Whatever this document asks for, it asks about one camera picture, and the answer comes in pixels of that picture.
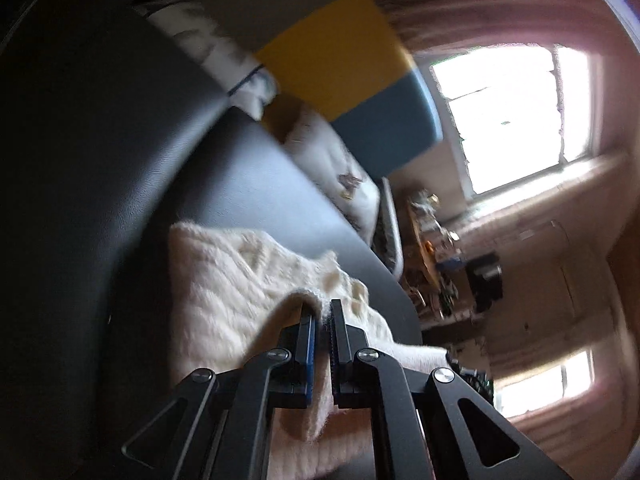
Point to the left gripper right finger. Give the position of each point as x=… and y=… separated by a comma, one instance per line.
x=427, y=426

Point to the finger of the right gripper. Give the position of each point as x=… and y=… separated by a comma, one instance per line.
x=478, y=380

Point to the geometric pattern pillow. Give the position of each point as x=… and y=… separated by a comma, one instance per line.
x=249, y=85

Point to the window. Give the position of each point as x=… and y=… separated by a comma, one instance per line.
x=518, y=111

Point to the tricolour sofa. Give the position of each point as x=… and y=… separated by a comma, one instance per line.
x=343, y=59

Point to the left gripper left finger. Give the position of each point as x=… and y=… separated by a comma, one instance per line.
x=218, y=426

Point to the cream knitted sweater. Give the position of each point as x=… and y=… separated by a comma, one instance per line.
x=233, y=290

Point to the deer print pillow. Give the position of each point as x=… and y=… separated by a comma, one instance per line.
x=322, y=155

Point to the wooden side table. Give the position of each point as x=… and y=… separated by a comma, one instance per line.
x=447, y=282

